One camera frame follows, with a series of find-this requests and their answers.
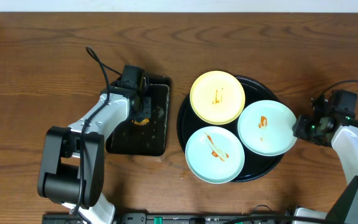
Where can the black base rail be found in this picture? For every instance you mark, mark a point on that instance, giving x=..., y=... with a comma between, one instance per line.
x=141, y=218

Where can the light blue plate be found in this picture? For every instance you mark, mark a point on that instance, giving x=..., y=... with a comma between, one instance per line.
x=265, y=128
x=214, y=155

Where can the orange green scrub sponge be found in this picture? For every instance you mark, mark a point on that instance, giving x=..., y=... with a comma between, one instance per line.
x=141, y=123

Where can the light blue plate front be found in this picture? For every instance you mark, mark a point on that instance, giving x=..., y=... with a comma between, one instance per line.
x=214, y=155

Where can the black rectangular water tray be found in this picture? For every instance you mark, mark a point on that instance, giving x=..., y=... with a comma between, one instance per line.
x=149, y=138

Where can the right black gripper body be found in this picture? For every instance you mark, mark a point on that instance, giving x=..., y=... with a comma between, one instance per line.
x=309, y=129

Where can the yellow dirty plate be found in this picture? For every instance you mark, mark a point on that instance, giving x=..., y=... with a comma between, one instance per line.
x=217, y=97

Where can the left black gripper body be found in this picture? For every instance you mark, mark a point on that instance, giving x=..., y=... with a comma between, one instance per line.
x=142, y=110

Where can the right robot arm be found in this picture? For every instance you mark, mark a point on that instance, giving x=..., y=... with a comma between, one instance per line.
x=341, y=134

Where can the black round serving tray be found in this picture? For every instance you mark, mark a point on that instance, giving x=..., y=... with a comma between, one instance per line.
x=255, y=165

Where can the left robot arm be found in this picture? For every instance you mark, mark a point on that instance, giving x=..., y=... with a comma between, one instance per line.
x=72, y=166

